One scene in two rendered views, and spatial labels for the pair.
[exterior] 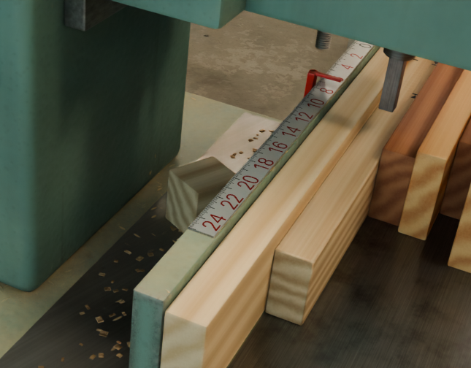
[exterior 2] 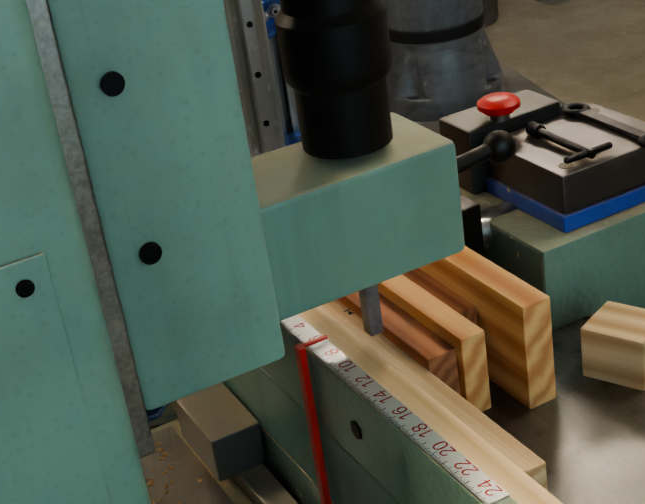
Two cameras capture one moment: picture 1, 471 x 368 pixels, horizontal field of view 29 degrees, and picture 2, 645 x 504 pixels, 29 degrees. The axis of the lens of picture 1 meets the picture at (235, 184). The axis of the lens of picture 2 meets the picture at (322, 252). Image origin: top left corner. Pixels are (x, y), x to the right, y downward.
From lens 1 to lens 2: 0.41 m
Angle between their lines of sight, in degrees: 39
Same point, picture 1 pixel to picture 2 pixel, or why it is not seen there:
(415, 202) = (473, 382)
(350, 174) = (440, 395)
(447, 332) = (607, 445)
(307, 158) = (417, 405)
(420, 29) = (413, 245)
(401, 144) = (429, 347)
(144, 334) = not seen: outside the picture
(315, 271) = (540, 470)
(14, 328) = not seen: outside the picture
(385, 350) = (607, 486)
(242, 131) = not seen: hidden behind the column
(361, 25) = (366, 272)
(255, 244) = (523, 479)
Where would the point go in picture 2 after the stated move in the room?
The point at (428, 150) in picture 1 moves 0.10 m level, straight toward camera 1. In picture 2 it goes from (465, 334) to (590, 401)
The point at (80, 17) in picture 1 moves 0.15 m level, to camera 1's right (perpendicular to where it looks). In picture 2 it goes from (148, 441) to (345, 306)
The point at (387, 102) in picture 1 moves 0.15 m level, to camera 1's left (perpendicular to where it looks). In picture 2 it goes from (376, 326) to (195, 456)
